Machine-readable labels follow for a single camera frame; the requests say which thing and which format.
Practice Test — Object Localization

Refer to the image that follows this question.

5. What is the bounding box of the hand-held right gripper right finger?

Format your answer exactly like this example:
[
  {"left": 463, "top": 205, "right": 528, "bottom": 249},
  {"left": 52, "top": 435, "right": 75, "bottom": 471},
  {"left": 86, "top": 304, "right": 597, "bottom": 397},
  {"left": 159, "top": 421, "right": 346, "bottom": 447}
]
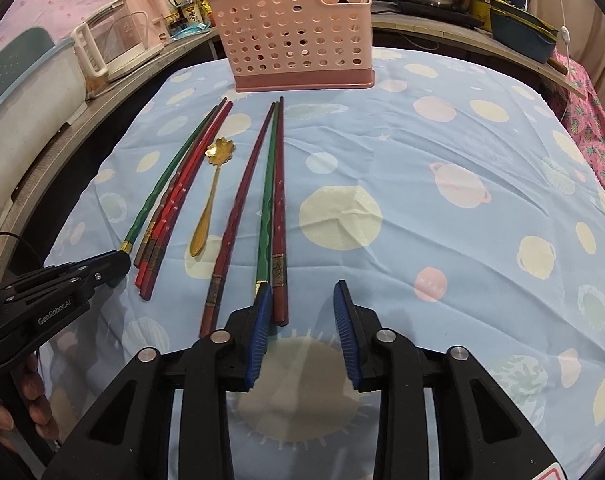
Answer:
[{"left": 332, "top": 281, "right": 573, "bottom": 480}]

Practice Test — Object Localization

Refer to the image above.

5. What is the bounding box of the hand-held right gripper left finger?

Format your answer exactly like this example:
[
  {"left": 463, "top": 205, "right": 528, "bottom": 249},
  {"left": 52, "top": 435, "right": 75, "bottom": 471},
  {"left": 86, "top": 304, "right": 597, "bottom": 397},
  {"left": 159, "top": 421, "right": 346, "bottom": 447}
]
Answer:
[{"left": 42, "top": 282, "right": 273, "bottom": 480}]

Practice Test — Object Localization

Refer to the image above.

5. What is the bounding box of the blue wipes packet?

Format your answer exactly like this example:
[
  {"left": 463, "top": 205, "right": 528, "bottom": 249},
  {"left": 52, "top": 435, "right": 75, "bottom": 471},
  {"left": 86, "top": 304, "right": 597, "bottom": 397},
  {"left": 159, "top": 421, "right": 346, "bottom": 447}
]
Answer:
[{"left": 170, "top": 24, "right": 213, "bottom": 41}]

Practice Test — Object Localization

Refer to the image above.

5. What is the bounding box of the black induction cooker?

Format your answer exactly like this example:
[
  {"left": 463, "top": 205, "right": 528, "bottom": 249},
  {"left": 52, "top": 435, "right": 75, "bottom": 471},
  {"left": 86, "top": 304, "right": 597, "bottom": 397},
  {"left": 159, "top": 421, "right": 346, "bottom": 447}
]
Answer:
[{"left": 372, "top": 0, "right": 488, "bottom": 31}]

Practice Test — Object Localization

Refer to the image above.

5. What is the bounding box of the pink perforated utensil holder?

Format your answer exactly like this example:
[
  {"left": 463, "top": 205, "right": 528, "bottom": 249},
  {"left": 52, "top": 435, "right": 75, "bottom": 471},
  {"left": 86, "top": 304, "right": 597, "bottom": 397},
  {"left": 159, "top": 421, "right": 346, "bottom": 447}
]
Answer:
[{"left": 208, "top": 0, "right": 375, "bottom": 93}]

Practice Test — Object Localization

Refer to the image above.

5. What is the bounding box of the beige curtain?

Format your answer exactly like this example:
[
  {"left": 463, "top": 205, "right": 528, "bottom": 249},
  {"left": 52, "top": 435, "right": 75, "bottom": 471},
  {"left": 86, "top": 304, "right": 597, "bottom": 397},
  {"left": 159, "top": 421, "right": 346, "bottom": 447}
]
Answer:
[{"left": 527, "top": 0, "right": 605, "bottom": 126}]

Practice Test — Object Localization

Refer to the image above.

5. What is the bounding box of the blue planet print tablecloth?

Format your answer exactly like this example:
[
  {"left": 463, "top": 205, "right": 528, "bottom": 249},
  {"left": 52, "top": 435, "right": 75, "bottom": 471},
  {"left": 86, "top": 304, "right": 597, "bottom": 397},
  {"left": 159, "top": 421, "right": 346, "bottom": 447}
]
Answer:
[{"left": 42, "top": 47, "right": 605, "bottom": 480}]

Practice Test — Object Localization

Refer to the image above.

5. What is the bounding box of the maroon chopstick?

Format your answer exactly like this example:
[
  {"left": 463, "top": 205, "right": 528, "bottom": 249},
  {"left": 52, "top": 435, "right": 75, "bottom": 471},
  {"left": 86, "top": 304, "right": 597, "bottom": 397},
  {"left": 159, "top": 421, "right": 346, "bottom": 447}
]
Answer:
[
  {"left": 271, "top": 96, "right": 289, "bottom": 327},
  {"left": 199, "top": 102, "right": 276, "bottom": 338}
]

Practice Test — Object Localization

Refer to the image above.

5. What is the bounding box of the white cable with switch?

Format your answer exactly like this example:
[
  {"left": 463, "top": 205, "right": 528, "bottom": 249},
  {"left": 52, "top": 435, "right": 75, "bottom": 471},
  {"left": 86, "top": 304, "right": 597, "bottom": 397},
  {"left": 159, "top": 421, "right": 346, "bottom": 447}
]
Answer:
[{"left": 552, "top": 0, "right": 578, "bottom": 58}]

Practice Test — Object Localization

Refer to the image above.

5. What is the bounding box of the green chopstick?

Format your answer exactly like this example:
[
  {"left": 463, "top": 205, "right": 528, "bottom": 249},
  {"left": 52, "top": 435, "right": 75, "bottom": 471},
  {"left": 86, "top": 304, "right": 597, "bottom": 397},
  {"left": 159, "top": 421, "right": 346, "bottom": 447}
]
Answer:
[
  {"left": 121, "top": 97, "right": 227, "bottom": 256},
  {"left": 255, "top": 101, "right": 281, "bottom": 306}
]

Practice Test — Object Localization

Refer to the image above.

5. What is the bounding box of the blue pan yellow rim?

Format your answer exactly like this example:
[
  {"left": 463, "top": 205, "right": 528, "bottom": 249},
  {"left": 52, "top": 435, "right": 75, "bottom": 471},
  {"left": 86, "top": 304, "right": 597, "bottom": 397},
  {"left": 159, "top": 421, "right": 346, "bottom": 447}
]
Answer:
[{"left": 489, "top": 0, "right": 558, "bottom": 63}]

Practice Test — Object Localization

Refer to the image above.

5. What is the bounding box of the dark sauce bottle white label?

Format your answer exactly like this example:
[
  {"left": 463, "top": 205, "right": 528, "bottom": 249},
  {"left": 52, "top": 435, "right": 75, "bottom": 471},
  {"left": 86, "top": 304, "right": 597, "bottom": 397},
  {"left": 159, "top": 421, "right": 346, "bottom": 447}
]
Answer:
[{"left": 175, "top": 0, "right": 208, "bottom": 28}]

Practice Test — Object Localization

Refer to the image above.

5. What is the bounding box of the gold flower spoon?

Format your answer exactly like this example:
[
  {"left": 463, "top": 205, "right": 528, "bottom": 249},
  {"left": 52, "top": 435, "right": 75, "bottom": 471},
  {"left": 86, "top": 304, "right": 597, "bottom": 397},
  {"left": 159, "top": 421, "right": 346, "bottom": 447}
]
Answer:
[{"left": 189, "top": 138, "right": 236, "bottom": 260}]

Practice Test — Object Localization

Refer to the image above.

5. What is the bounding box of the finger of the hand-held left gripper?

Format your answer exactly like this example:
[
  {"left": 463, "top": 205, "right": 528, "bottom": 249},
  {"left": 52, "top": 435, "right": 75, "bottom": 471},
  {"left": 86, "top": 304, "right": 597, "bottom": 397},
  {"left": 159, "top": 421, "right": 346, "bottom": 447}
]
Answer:
[{"left": 0, "top": 249, "right": 133, "bottom": 311}]

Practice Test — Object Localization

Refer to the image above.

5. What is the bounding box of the white plastic tub blue rim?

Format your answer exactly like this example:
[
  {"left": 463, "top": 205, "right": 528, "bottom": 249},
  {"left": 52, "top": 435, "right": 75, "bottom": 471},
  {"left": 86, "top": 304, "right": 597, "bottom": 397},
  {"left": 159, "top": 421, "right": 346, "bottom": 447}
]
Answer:
[{"left": 0, "top": 27, "right": 90, "bottom": 171}]

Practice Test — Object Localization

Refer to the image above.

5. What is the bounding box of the pink pineapple print cloth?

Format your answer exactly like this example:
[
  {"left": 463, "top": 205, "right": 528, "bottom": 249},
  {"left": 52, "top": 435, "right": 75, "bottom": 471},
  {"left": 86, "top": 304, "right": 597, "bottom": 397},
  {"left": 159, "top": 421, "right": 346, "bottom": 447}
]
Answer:
[{"left": 549, "top": 55, "right": 605, "bottom": 241}]

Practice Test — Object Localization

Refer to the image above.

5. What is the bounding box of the white pink electric kettle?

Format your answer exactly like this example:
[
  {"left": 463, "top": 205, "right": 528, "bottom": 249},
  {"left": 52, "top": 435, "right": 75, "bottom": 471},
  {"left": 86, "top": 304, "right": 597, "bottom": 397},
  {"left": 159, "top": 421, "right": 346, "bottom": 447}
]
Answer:
[{"left": 71, "top": 0, "right": 170, "bottom": 83}]

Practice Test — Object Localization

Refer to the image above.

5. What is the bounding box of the brown chopstick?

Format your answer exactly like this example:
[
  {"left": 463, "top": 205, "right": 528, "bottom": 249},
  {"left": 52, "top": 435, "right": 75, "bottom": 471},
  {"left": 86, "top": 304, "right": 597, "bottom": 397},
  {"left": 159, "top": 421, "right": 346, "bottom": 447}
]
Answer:
[{"left": 134, "top": 104, "right": 219, "bottom": 268}]

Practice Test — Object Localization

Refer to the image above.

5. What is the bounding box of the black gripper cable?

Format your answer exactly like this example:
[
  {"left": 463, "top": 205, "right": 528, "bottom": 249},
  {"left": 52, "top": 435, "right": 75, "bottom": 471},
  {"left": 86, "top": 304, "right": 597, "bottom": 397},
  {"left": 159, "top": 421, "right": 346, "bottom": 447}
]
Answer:
[{"left": 0, "top": 231, "right": 46, "bottom": 281}]

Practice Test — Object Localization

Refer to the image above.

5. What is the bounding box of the red chopstick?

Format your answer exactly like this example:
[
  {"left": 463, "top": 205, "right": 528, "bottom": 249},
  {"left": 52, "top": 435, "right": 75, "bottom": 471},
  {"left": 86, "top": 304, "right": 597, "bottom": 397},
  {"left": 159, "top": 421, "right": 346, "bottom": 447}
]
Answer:
[
  {"left": 140, "top": 101, "right": 233, "bottom": 302},
  {"left": 136, "top": 100, "right": 230, "bottom": 288}
]

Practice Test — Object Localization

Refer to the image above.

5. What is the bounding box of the person's left hand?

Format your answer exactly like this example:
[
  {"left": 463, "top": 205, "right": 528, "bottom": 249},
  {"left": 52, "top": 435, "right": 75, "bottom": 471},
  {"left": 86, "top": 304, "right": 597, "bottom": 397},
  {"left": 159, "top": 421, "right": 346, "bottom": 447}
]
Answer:
[{"left": 0, "top": 352, "right": 60, "bottom": 456}]

